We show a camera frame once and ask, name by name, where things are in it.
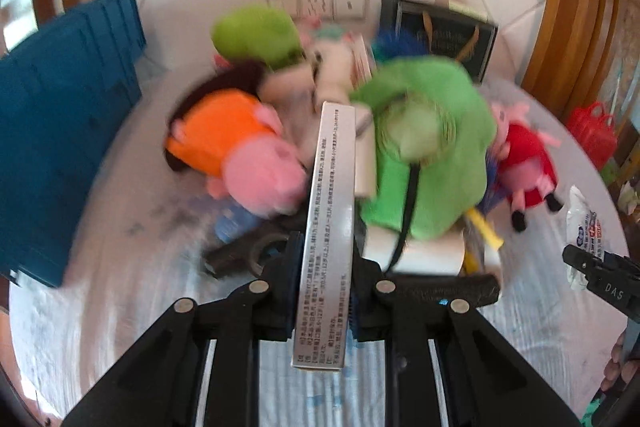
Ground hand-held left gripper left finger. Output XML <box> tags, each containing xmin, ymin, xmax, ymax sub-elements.
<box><xmin>62</xmin><ymin>231</ymin><xmax>306</xmax><ymax>427</ymax></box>

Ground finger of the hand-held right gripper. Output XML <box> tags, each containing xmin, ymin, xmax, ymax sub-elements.
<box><xmin>562</xmin><ymin>244</ymin><xmax>640</xmax><ymax>323</ymax></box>

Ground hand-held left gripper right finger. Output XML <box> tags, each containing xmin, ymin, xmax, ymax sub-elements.
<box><xmin>350</xmin><ymin>239</ymin><xmax>581</xmax><ymax>427</ymax></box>

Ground slim white box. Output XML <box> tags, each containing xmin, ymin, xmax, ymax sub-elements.
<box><xmin>291</xmin><ymin>101</ymin><xmax>357</xmax><ymax>373</ymax></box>

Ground green plush hat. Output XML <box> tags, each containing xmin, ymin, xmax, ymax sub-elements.
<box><xmin>350</xmin><ymin>56</ymin><xmax>497</xmax><ymax>242</ymax></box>

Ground blue plastic crate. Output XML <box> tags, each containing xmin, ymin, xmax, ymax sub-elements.
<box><xmin>0</xmin><ymin>0</ymin><xmax>147</xmax><ymax>289</ymax></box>

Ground person's right hand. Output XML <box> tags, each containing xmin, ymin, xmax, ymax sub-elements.
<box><xmin>597</xmin><ymin>329</ymin><xmax>640</xmax><ymax>395</ymax></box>

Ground white printed packet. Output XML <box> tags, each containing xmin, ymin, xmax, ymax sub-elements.
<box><xmin>565</xmin><ymin>185</ymin><xmax>603</xmax><ymax>293</ymax></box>

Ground black toy gun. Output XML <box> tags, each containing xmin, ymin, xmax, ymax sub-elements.
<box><xmin>202</xmin><ymin>219</ymin><xmax>296</xmax><ymax>280</ymax></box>

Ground black textured bar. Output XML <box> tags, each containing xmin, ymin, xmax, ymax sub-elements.
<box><xmin>400</xmin><ymin>273</ymin><xmax>502</xmax><ymax>308</ymax></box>

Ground yellow stick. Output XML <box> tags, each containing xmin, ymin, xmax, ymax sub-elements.
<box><xmin>462</xmin><ymin>207</ymin><xmax>503</xmax><ymax>253</ymax></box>

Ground red plastic basket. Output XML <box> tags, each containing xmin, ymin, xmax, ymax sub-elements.
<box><xmin>566</xmin><ymin>102</ymin><xmax>618</xmax><ymax>170</ymax></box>

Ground red dress pig plush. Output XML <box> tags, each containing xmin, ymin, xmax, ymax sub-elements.
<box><xmin>487</xmin><ymin>99</ymin><xmax>563</xmax><ymax>233</ymax></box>

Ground orange shirt pig plush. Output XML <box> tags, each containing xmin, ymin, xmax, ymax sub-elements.
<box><xmin>167</xmin><ymin>89</ymin><xmax>308</xmax><ymax>215</ymax></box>

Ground dark brown cloth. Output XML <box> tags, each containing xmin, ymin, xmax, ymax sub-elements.
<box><xmin>165</xmin><ymin>59</ymin><xmax>268</xmax><ymax>172</ymax></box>

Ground white plush toy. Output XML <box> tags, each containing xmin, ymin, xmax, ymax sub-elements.
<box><xmin>262</xmin><ymin>42</ymin><xmax>373</xmax><ymax>108</ymax></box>

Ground green frog plush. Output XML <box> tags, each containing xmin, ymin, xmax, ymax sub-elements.
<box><xmin>211</xmin><ymin>4</ymin><xmax>306</xmax><ymax>70</ymax></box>

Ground teal plush toy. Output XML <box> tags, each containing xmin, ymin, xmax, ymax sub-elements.
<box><xmin>305</xmin><ymin>24</ymin><xmax>351</xmax><ymax>45</ymax></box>

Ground black gift bag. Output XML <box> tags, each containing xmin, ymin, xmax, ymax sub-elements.
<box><xmin>376</xmin><ymin>0</ymin><xmax>499</xmax><ymax>84</ymax></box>

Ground yellow notepad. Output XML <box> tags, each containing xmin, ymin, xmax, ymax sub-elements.
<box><xmin>447</xmin><ymin>0</ymin><xmax>488</xmax><ymax>22</ymax></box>

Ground white wall socket panel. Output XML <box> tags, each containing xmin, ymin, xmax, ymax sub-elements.
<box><xmin>265</xmin><ymin>0</ymin><xmax>370</xmax><ymax>20</ymax></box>

